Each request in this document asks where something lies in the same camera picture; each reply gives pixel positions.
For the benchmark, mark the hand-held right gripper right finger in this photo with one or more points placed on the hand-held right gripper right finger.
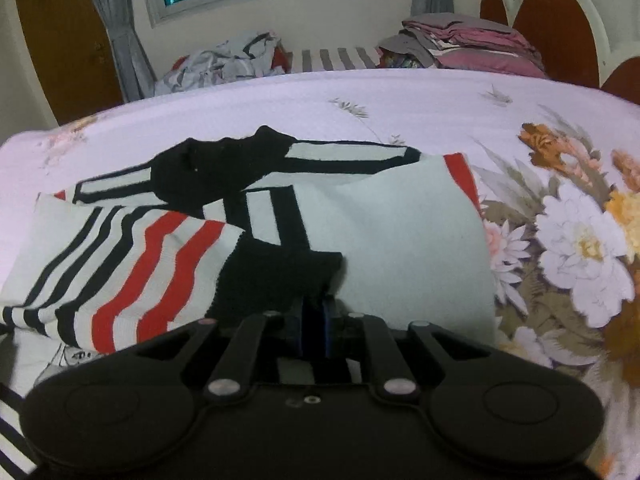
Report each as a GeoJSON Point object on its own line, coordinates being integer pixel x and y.
{"type": "Point", "coordinates": [327, 332]}

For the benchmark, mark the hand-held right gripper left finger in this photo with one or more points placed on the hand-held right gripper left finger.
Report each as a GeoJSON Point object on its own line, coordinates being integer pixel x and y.
{"type": "Point", "coordinates": [299, 332]}

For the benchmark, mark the striped knit sweater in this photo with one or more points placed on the striped knit sweater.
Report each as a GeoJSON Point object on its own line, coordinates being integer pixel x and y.
{"type": "Point", "coordinates": [400, 220]}

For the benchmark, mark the pile of crumpled light clothes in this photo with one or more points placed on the pile of crumpled light clothes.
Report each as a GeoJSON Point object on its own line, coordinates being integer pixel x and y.
{"type": "Point", "coordinates": [220, 62]}

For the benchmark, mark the stack of folded clothes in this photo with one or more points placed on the stack of folded clothes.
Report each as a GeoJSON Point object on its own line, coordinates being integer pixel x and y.
{"type": "Point", "coordinates": [475, 45]}

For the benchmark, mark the pink floral bed sheet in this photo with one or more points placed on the pink floral bed sheet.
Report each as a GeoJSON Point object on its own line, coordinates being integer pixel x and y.
{"type": "Point", "coordinates": [425, 110]}

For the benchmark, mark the grey white striped cloth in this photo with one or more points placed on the grey white striped cloth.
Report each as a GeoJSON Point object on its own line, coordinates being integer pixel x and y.
{"type": "Point", "coordinates": [330, 60]}

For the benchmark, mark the colourful printed cloth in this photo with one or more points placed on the colourful printed cloth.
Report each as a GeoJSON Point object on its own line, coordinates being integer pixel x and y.
{"type": "Point", "coordinates": [406, 61]}

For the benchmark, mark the brown wooden door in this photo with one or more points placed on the brown wooden door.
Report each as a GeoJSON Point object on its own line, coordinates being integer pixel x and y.
{"type": "Point", "coordinates": [65, 35]}

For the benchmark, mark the white and brown headboard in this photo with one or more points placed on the white and brown headboard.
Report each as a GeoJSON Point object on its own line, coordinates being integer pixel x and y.
{"type": "Point", "coordinates": [550, 25]}

